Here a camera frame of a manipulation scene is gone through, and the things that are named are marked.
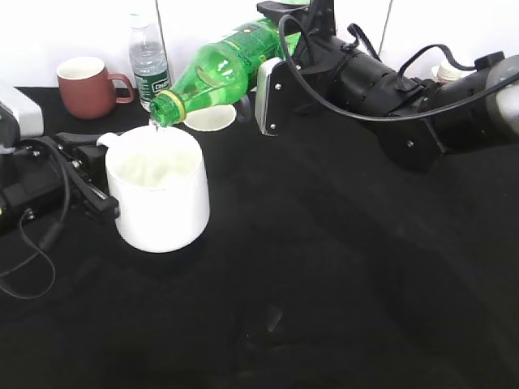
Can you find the white ceramic mug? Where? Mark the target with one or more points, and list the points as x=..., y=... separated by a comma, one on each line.
x=159, y=179

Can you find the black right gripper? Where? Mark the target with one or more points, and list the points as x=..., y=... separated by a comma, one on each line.
x=346, y=78

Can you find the green plastic soda bottle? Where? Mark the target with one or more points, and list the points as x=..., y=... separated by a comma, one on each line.
x=220, y=73

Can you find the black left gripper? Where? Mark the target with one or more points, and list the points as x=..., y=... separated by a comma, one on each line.
x=36, y=173

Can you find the red ceramic mug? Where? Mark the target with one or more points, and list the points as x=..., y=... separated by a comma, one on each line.
x=89, y=91

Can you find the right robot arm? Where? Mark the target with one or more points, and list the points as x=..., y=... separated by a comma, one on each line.
x=415, y=120

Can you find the stack of paper cups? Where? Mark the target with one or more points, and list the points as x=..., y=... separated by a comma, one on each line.
x=447, y=73

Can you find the black table cloth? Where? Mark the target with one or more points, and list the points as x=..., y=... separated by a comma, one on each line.
x=323, y=266

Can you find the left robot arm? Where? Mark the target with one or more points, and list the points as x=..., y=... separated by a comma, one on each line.
x=22, y=118

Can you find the clear water bottle green label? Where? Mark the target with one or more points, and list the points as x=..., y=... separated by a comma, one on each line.
x=147, y=58

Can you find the black ceramic mug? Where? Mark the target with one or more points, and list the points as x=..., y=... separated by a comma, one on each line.
x=219, y=117

